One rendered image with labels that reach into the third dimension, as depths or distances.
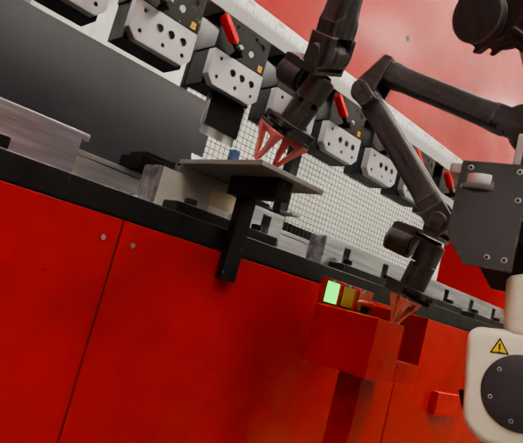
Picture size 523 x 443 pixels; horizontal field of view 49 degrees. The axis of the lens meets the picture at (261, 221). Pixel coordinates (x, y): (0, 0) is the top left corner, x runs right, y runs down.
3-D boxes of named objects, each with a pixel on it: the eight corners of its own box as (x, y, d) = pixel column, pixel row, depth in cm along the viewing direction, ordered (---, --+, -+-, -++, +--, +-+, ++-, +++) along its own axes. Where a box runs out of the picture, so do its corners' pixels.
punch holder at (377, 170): (365, 173, 162) (378, 119, 164) (341, 172, 168) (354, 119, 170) (393, 189, 172) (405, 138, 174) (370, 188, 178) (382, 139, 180)
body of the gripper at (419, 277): (396, 287, 131) (411, 258, 131) (433, 307, 124) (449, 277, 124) (382, 282, 127) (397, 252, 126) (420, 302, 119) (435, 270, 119)
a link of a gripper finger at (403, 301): (382, 320, 132) (401, 283, 131) (408, 334, 126) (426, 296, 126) (367, 315, 127) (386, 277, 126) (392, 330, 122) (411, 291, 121)
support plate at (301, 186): (261, 164, 103) (263, 159, 103) (177, 163, 122) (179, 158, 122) (323, 194, 115) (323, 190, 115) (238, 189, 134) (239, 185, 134)
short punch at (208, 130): (201, 131, 127) (213, 91, 128) (196, 131, 128) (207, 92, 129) (234, 147, 133) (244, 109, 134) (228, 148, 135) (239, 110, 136)
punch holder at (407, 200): (402, 194, 175) (413, 144, 178) (379, 193, 182) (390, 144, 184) (425, 208, 186) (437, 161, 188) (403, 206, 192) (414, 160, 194)
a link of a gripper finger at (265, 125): (240, 147, 116) (265, 108, 114) (264, 159, 121) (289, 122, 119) (255, 163, 112) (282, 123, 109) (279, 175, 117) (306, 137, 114)
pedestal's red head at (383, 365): (364, 379, 110) (385, 288, 112) (301, 357, 121) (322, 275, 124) (414, 386, 124) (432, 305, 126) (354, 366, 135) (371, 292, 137)
